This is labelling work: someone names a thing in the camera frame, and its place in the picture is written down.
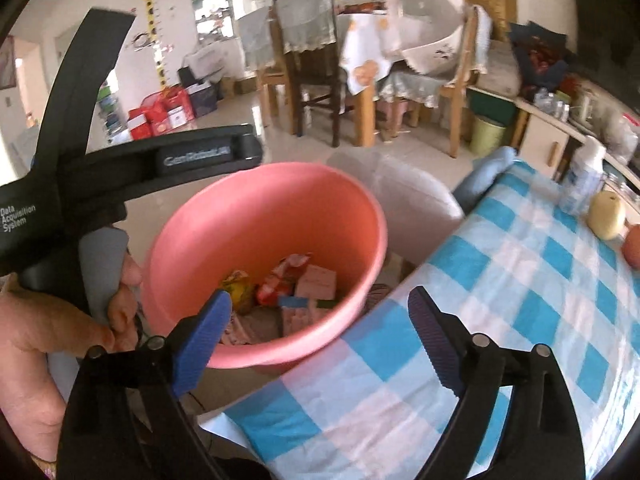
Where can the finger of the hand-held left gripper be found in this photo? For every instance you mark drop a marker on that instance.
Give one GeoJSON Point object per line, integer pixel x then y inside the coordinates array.
{"type": "Point", "coordinates": [247, 150]}

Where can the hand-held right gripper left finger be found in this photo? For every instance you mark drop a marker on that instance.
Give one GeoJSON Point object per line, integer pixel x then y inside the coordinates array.
{"type": "Point", "coordinates": [200, 345]}

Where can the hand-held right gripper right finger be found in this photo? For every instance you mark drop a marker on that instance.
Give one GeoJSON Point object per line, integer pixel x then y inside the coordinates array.
{"type": "Point", "coordinates": [440, 345]}

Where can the pink plastic basin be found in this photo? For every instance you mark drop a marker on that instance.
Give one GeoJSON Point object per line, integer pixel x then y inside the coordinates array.
{"type": "Point", "coordinates": [225, 220]}

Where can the person's left hand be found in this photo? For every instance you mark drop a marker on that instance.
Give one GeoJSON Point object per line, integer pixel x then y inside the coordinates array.
{"type": "Point", "coordinates": [30, 350]}

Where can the blue checkered tablecloth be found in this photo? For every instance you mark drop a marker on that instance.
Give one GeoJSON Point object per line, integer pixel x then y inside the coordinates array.
{"type": "Point", "coordinates": [500, 285]}

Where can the dark wooden chair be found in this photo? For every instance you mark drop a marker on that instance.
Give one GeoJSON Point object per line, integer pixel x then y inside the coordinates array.
{"type": "Point", "coordinates": [315, 85]}

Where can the red gift boxes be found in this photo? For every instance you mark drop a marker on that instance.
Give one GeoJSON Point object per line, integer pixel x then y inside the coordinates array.
{"type": "Point", "coordinates": [160, 115]}

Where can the grey white stool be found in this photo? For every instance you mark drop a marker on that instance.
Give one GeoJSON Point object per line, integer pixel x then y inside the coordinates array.
{"type": "Point", "coordinates": [410, 200]}

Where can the orange print dining tablecloth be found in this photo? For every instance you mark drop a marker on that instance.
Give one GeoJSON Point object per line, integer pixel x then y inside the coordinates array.
{"type": "Point", "coordinates": [362, 55]}

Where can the blue cushion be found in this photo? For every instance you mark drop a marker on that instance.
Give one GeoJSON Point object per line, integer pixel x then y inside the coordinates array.
{"type": "Point", "coordinates": [485, 175]}

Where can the yellow pear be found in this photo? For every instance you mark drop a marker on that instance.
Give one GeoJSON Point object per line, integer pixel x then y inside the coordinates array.
{"type": "Point", "coordinates": [606, 216]}

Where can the green waste bin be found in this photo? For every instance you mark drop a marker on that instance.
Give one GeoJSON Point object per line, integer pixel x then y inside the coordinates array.
{"type": "Point", "coordinates": [487, 136]}

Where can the red apple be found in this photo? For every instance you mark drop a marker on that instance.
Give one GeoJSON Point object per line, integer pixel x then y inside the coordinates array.
{"type": "Point", "coordinates": [632, 249]}

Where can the white mesh food cover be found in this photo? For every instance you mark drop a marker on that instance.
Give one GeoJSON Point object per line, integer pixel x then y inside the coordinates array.
{"type": "Point", "coordinates": [425, 25]}

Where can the white plastic bottle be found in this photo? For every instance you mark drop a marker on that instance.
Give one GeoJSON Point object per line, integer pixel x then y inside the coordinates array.
{"type": "Point", "coordinates": [582, 180]}

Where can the light wooden chair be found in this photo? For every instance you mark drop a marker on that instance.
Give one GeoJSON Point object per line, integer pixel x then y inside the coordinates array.
{"type": "Point", "coordinates": [462, 100]}

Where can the white tv cabinet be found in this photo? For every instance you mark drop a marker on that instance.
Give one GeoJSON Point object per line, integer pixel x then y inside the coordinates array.
{"type": "Point", "coordinates": [542, 135]}

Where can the group of small glass jars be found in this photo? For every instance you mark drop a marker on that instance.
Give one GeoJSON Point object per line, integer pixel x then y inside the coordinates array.
{"type": "Point", "coordinates": [550, 105]}

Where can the dark wrapped bouquet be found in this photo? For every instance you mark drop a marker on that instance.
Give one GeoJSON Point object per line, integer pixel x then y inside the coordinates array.
{"type": "Point", "coordinates": [540, 57]}

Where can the giraffe wall sticker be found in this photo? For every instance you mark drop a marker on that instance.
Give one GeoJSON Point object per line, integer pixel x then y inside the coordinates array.
{"type": "Point", "coordinates": [157, 35]}

